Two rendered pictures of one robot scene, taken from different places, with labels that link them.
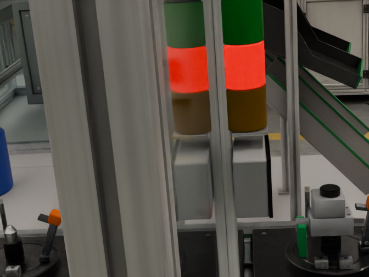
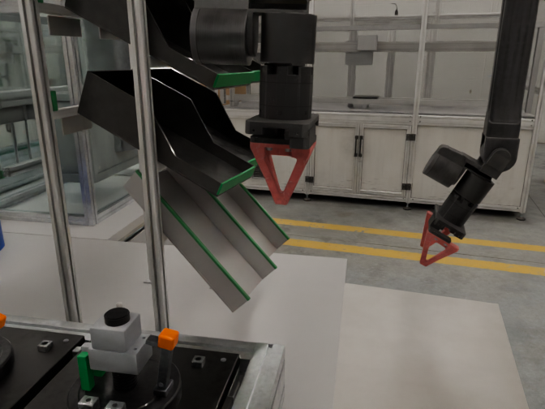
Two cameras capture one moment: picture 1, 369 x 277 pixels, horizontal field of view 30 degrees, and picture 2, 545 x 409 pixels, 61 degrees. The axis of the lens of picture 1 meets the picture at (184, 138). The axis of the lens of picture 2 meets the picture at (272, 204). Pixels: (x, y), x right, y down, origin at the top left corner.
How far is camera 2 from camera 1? 64 cm
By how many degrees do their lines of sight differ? 5
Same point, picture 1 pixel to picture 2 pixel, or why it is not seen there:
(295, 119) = (152, 222)
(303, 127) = (170, 231)
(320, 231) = (100, 365)
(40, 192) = (15, 259)
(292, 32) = (146, 127)
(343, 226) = (125, 363)
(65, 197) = not seen: outside the picture
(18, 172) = (19, 238)
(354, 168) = (220, 281)
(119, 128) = not seen: outside the picture
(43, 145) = not seen: hidden behind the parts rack
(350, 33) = (395, 154)
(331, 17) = (381, 140)
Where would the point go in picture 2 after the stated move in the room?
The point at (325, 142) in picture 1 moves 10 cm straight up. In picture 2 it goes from (192, 250) to (189, 191)
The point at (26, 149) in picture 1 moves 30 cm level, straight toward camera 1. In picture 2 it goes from (43, 218) to (10, 253)
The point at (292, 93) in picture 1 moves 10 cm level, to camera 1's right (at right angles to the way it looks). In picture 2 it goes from (150, 194) to (212, 195)
